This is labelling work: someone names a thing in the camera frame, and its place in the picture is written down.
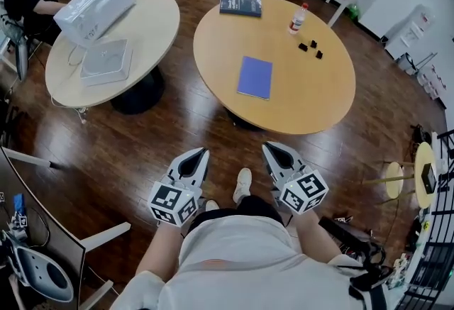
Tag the small round wooden stool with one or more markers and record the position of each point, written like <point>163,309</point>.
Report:
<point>423,156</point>

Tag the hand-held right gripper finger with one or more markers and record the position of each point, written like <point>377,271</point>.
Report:
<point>292,159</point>
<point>273,172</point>

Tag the black desk with white legs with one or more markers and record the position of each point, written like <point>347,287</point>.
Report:
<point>46,216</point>

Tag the green bottle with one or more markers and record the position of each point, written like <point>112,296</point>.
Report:
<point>354,12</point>

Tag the person's right forearm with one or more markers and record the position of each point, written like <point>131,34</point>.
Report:
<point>315,237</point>

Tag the grey and white device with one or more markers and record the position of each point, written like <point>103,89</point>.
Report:
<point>35,269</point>

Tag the person's white left shoe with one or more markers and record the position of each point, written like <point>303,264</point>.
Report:
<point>212,205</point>

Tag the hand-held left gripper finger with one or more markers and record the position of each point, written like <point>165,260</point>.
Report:
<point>174,167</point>
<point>203,170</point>

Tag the person's white shoe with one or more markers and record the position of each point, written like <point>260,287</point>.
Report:
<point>243,184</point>
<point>212,205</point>

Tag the small blue object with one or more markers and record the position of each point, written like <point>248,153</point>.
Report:
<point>19,202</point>

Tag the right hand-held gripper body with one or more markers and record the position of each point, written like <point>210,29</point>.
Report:
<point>303,191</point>

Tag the person's left forearm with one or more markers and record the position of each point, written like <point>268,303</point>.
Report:
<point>159,252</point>

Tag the black box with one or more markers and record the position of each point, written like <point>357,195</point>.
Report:
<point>428,177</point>

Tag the black metal rack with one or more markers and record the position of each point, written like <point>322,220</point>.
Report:
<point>434,248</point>

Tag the grey office chair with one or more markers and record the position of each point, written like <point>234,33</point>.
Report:
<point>16,49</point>

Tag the small black block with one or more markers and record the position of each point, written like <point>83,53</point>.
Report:
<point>303,47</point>
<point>314,43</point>
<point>319,54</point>

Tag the flat white square device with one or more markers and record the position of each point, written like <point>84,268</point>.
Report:
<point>106,62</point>

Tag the blue book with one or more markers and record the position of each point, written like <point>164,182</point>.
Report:
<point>254,77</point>

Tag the person's black shorts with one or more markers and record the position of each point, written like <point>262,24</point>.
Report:
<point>259,207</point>

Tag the round wooden table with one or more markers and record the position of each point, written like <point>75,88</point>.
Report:
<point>156,25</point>

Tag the clear plastic water bottle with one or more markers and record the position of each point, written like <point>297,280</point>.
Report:
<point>296,21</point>

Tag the person's white shirt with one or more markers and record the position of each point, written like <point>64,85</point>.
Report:
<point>248,266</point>

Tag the white box-shaped appliance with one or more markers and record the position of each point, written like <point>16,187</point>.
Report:
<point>94,9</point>

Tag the person's white right shoe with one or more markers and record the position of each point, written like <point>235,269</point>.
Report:
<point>243,184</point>

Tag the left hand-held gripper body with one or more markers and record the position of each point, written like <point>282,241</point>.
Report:
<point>174,204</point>

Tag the dark hardcover book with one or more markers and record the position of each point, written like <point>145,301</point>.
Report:
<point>240,3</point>

